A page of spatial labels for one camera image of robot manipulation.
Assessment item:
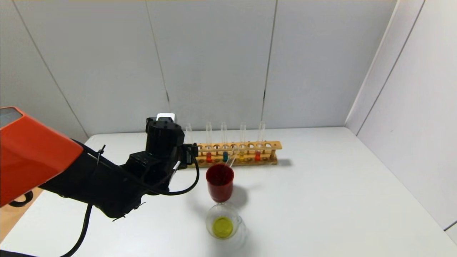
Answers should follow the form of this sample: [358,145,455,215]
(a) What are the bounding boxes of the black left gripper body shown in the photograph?
[181,142,199,168]

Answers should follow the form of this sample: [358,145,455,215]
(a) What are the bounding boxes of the yellow pigment glass test tube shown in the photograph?
[239,122,247,161]
[224,145,239,169]

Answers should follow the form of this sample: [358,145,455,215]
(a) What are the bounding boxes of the red pigment glass test tube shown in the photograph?
[206,122,213,163]
[255,121,266,161]

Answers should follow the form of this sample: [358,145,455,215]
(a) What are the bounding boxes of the wooden test tube rack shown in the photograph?
[193,141,282,168]

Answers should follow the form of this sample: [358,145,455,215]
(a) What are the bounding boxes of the dark red plastic cup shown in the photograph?
[206,163,235,203]

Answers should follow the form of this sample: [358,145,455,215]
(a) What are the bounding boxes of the clear glass beaker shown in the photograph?
[205,203,247,249]

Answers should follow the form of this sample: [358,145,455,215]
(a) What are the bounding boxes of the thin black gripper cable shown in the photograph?
[136,145,200,196]

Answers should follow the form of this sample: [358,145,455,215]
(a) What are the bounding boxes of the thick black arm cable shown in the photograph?
[66,203,94,257]

